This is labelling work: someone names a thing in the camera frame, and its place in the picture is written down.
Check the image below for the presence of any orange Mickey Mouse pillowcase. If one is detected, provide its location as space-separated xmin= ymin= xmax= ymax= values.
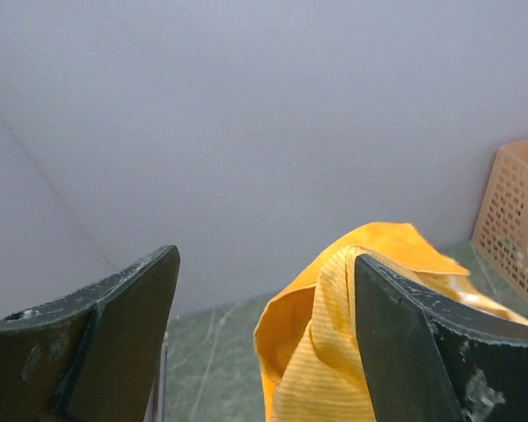
xmin=253 ymin=222 xmax=528 ymax=421

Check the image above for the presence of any peach plastic file organizer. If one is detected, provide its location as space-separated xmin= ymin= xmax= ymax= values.
xmin=472 ymin=140 xmax=528 ymax=304

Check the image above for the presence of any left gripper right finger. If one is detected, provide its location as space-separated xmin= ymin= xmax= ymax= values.
xmin=355 ymin=255 xmax=528 ymax=422

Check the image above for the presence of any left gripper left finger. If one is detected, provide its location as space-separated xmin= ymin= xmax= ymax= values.
xmin=0 ymin=246 xmax=180 ymax=421

